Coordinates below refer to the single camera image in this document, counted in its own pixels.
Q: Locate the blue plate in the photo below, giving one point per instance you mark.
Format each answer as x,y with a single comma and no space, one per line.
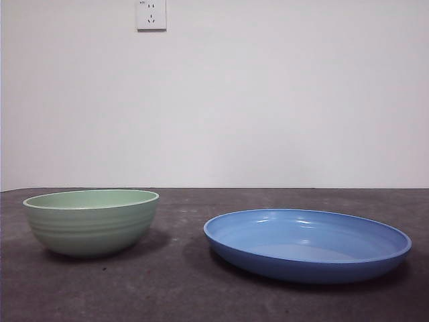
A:
301,268

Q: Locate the green ribbed bowl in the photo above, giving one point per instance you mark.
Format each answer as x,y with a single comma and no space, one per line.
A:
90,231

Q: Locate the white wall socket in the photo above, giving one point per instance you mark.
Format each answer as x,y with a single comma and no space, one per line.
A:
151,16

